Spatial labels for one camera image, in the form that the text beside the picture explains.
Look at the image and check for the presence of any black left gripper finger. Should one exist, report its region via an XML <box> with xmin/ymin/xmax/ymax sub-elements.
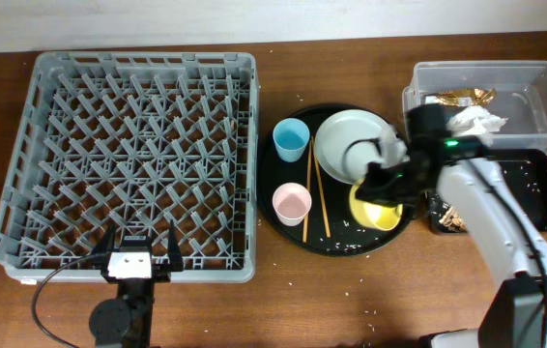
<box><xmin>90</xmin><ymin>223</ymin><xmax>115</xmax><ymax>264</ymax></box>
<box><xmin>166</xmin><ymin>221</ymin><xmax>184</xmax><ymax>272</ymax></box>

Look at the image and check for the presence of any yellow bowl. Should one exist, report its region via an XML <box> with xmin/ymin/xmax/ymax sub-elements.
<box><xmin>349</xmin><ymin>180</ymin><xmax>403</xmax><ymax>232</ymax></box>

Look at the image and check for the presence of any food scraps pile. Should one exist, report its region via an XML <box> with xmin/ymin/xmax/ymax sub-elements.
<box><xmin>439</xmin><ymin>207</ymin><xmax>467</xmax><ymax>233</ymax></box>

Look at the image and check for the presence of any pink cup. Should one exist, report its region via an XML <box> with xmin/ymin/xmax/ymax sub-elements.
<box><xmin>272</xmin><ymin>183</ymin><xmax>309</xmax><ymax>226</ymax></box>

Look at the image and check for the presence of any light blue cup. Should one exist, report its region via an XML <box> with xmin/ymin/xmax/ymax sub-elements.
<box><xmin>273</xmin><ymin>118</ymin><xmax>310</xmax><ymax>162</ymax></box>

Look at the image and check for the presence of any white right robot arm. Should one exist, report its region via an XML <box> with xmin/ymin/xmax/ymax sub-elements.
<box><xmin>355</xmin><ymin>103</ymin><xmax>547</xmax><ymax>348</ymax></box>

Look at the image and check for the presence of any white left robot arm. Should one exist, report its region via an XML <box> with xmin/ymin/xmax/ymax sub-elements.
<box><xmin>89</xmin><ymin>223</ymin><xmax>184</xmax><ymax>347</ymax></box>

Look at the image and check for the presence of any grey dishwasher rack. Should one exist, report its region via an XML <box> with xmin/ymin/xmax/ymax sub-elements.
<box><xmin>0</xmin><ymin>51</ymin><xmax>259</xmax><ymax>284</ymax></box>

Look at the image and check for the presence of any grey round plate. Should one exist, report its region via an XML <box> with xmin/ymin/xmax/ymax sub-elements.
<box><xmin>314</xmin><ymin>109</ymin><xmax>406</xmax><ymax>185</ymax></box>

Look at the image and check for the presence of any right wooden chopstick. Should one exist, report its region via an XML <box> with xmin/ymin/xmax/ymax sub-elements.
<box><xmin>310</xmin><ymin>136</ymin><xmax>331</xmax><ymax>238</ymax></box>

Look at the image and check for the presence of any wooden chopstick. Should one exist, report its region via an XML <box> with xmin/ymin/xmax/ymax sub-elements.
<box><xmin>302</xmin><ymin>137</ymin><xmax>313</xmax><ymax>244</ymax></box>
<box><xmin>310</xmin><ymin>136</ymin><xmax>331</xmax><ymax>238</ymax></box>

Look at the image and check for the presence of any crumpled white tissue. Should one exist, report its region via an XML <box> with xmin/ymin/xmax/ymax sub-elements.
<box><xmin>446</xmin><ymin>105</ymin><xmax>508</xmax><ymax>146</ymax></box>

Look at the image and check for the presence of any left wooden chopstick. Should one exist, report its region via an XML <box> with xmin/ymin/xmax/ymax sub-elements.
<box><xmin>302</xmin><ymin>137</ymin><xmax>313</xmax><ymax>244</ymax></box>

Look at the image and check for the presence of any round black tray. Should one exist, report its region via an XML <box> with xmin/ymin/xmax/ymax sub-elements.
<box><xmin>256</xmin><ymin>102</ymin><xmax>420</xmax><ymax>257</ymax></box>

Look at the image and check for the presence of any gold foil wrapper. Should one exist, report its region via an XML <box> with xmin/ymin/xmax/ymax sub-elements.
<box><xmin>424</xmin><ymin>88</ymin><xmax>497</xmax><ymax>107</ymax></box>

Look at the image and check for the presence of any black rectangular tray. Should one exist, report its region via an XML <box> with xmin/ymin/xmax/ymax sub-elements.
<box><xmin>426</xmin><ymin>149</ymin><xmax>547</xmax><ymax>234</ymax></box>

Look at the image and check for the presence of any clear plastic bin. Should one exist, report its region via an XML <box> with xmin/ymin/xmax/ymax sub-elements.
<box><xmin>402</xmin><ymin>60</ymin><xmax>547</xmax><ymax>154</ymax></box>

